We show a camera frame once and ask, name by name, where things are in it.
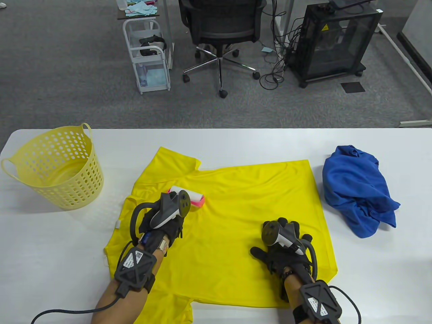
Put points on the white desk leg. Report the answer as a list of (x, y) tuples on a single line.
[(167, 33), (285, 20)]

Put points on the person's left hand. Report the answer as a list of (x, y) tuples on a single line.
[(170, 233)]

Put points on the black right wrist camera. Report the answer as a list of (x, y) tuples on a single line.
[(319, 300)]

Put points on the pile of light blue cloths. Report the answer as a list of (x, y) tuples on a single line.
[(141, 9)]

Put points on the black floor plate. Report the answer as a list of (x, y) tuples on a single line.
[(352, 87)]

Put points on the small light blue cloth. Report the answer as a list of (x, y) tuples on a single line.
[(267, 50)]

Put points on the blue t-shirt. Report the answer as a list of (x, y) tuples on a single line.
[(354, 182)]

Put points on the grey left hand controller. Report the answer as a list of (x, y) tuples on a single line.
[(184, 200)]

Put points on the black cabinet on wheels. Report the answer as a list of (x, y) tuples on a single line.
[(337, 44)]

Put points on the yellow t-shirt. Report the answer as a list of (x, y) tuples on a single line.
[(229, 216)]

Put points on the white rolling cart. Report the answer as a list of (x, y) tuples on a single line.
[(148, 60)]

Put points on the person's right hand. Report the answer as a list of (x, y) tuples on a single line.
[(273, 260)]

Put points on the white floor foot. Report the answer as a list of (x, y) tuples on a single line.
[(416, 123)]

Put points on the white wristwatch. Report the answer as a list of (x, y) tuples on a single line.
[(164, 245)]

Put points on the black headset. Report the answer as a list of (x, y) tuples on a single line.
[(152, 40)]

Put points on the light blue packet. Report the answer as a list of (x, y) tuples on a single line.
[(153, 77)]

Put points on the person's left forearm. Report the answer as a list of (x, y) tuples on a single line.
[(125, 303)]

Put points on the pink lint roller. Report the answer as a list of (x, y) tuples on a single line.
[(195, 197)]

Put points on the black office chair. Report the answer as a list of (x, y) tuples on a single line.
[(219, 20)]

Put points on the yellow perforated plastic basket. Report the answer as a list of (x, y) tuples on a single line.
[(77, 192)]

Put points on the white desk frame rail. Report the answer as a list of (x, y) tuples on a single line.
[(395, 45)]

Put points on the person's right forearm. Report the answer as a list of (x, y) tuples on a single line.
[(293, 287)]

